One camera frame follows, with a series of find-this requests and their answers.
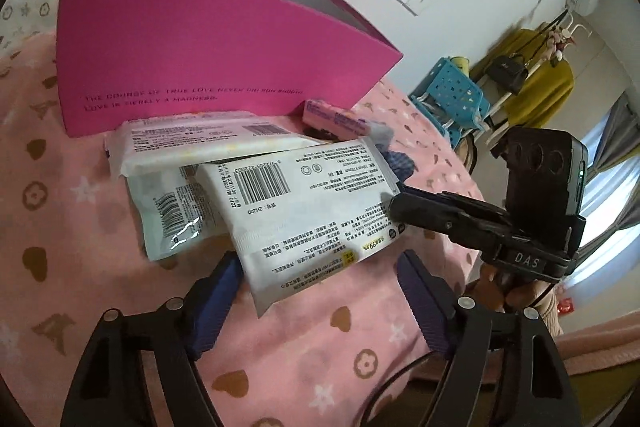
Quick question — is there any person's right forearm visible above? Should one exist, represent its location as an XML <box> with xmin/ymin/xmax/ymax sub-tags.
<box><xmin>537</xmin><ymin>284</ymin><xmax>568</xmax><ymax>338</ymax></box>

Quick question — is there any window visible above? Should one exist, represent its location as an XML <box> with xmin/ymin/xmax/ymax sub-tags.
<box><xmin>565</xmin><ymin>157</ymin><xmax>640</xmax><ymax>288</ymax></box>

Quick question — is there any person's right hand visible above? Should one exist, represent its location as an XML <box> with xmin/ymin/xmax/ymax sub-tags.
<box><xmin>472</xmin><ymin>268</ymin><xmax>548</xmax><ymax>312</ymax></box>

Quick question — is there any large white wipes pack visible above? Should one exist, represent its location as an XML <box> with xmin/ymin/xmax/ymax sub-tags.
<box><xmin>195</xmin><ymin>124</ymin><xmax>408</xmax><ymax>319</ymax></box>

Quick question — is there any yellow garment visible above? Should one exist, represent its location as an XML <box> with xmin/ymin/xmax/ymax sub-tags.
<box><xmin>472</xmin><ymin>27</ymin><xmax>576</xmax><ymax>132</ymax></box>

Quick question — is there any blue plastic basket rack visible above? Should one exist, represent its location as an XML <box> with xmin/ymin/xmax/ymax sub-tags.
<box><xmin>410</xmin><ymin>56</ymin><xmax>493</xmax><ymax>148</ymax></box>

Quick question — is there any blue checked scrunchie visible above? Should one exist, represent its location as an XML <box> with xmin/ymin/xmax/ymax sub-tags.
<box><xmin>385</xmin><ymin>151</ymin><xmax>416</xmax><ymax>182</ymax></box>

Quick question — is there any white coat rack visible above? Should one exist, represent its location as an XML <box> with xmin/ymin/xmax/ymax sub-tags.
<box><xmin>542</xmin><ymin>9</ymin><xmax>592</xmax><ymax>62</ymax></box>

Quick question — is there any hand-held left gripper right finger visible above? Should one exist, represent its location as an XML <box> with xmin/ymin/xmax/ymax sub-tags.
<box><xmin>397</xmin><ymin>249</ymin><xmax>583</xmax><ymax>427</ymax></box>

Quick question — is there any black handbag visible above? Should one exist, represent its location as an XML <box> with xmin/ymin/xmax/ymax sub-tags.
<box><xmin>485</xmin><ymin>53</ymin><xmax>531</xmax><ymax>94</ymax></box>

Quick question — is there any flat white wipes pack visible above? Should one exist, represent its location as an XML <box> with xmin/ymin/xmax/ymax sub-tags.
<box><xmin>105</xmin><ymin>112</ymin><xmax>326</xmax><ymax>178</ymax></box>

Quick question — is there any black cable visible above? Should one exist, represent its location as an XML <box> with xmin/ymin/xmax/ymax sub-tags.
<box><xmin>357</xmin><ymin>352</ymin><xmax>436</xmax><ymax>427</ymax></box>

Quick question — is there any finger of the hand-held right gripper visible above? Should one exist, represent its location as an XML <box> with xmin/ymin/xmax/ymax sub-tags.
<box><xmin>400</xmin><ymin>186</ymin><xmax>507</xmax><ymax>221</ymax></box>
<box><xmin>389</xmin><ymin>193</ymin><xmax>502</xmax><ymax>254</ymax></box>

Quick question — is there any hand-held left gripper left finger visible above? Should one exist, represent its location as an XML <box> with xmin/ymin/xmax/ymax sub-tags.
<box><xmin>60</xmin><ymin>251</ymin><xmax>246</xmax><ymax>427</ymax></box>

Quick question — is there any pink floral tissue pack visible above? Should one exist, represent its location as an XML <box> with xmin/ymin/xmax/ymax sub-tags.
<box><xmin>301</xmin><ymin>99</ymin><xmax>373</xmax><ymax>140</ymax></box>

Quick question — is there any pink cardboard box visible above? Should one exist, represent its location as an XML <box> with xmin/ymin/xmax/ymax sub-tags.
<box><xmin>54</xmin><ymin>0</ymin><xmax>403</xmax><ymax>138</ymax></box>

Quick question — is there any pale green wipes pack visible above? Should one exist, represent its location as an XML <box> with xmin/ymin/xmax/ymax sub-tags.
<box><xmin>125</xmin><ymin>164</ymin><xmax>231</xmax><ymax>263</ymax></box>

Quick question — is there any grey curtain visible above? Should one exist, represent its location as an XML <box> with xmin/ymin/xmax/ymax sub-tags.
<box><xmin>585</xmin><ymin>92</ymin><xmax>640</xmax><ymax>172</ymax></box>

